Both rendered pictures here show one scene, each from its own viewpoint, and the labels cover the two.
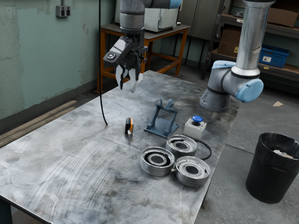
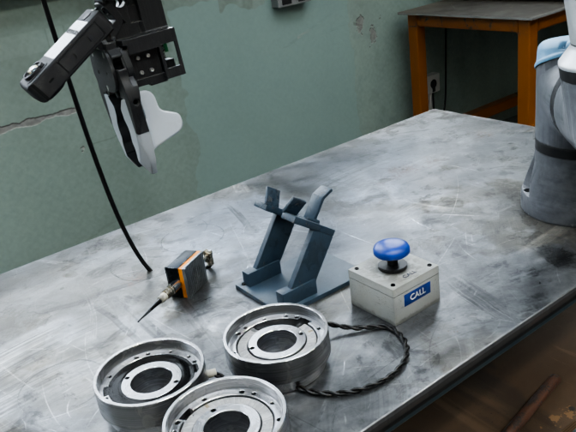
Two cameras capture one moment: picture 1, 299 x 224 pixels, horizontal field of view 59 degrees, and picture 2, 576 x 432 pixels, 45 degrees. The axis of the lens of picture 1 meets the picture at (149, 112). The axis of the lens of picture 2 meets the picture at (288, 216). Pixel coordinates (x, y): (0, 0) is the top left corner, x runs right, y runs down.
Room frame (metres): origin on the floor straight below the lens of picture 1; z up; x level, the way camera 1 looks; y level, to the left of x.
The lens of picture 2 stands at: (0.31, -0.49, 1.22)
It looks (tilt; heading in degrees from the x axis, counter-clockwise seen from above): 24 degrees down; 35
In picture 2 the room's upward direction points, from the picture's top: 8 degrees counter-clockwise
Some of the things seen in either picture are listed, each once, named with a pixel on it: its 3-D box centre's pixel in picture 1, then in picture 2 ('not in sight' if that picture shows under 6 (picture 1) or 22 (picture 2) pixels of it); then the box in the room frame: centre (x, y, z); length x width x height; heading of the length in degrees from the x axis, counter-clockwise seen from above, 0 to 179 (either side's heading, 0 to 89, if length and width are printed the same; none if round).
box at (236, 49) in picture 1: (233, 42); not in sight; (4.25, -1.10, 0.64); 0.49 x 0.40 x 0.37; 74
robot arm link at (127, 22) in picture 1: (131, 21); not in sight; (0.87, 0.10, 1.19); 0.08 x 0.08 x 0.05
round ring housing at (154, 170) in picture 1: (156, 161); (153, 387); (0.67, -0.05, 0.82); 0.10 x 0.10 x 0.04
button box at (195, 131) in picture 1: (195, 127); (398, 281); (0.93, -0.19, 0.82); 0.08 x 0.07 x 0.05; 159
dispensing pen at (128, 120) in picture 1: (128, 129); (174, 283); (0.84, 0.07, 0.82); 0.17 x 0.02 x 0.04; 9
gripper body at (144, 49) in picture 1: (132, 46); (126, 34); (0.87, 0.09, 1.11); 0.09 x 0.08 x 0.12; 154
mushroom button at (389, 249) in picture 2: (196, 122); (392, 262); (0.92, -0.19, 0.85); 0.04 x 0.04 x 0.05
